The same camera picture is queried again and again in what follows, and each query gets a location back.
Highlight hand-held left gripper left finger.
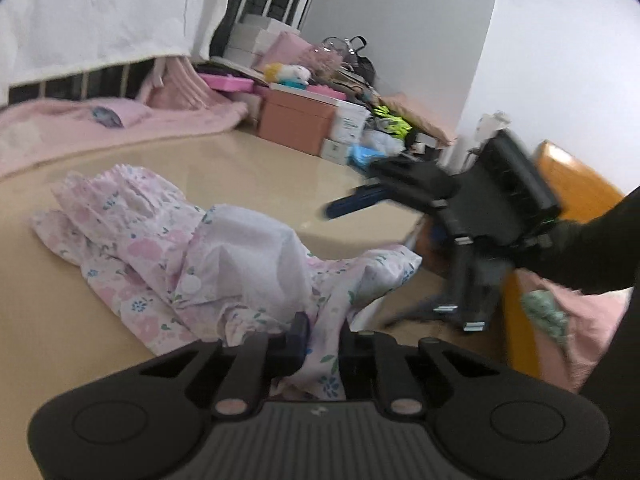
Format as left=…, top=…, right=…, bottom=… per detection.
left=140, top=312, right=312, bottom=418

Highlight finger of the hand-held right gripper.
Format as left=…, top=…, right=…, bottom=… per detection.
left=434, top=234, right=503, bottom=334
left=324, top=156, right=461, bottom=222

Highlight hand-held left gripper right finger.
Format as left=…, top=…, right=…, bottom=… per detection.
left=339, top=322, right=502, bottom=417

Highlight pink floral dress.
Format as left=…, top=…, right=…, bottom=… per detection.
left=29, top=164, right=424, bottom=402

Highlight person's right forearm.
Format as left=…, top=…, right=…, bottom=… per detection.
left=515, top=190, right=640, bottom=301

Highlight blue plastic packet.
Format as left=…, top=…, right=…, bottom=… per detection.
left=347, top=144, right=388, bottom=168

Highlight neon yellow green item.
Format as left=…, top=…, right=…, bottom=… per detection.
left=372, top=105, right=418, bottom=142

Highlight orange wooden chair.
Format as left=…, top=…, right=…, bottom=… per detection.
left=502, top=140, right=626, bottom=381

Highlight white labelled box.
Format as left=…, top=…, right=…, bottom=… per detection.
left=320, top=99, right=373, bottom=166

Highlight green patterned cloth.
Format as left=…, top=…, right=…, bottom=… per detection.
left=521, top=290, right=571, bottom=346

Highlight salmon cardboard box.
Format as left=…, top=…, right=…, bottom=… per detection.
left=257, top=87, right=339, bottom=157

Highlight black handbag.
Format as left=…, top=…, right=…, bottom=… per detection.
left=322, top=36, right=377, bottom=92

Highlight yellow white plush toy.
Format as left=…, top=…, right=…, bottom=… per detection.
left=264, top=62, right=313, bottom=86

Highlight person's black clothing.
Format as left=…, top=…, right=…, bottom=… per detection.
left=575, top=280, right=640, bottom=416

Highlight pink paper bag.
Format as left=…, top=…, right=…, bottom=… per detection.
left=252, top=31, right=321, bottom=73

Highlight pink plastic case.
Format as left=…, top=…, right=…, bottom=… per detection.
left=197, top=72, right=257, bottom=94

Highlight stack of white boxes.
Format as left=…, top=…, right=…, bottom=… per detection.
left=224, top=14, right=302, bottom=69

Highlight pink fleece blanket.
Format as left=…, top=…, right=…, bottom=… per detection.
left=0, top=57, right=251, bottom=182

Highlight white hanging sheet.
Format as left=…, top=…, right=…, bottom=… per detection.
left=0, top=0, right=237, bottom=92

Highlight dark bed rail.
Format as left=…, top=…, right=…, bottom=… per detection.
left=7, top=57, right=157, bottom=107

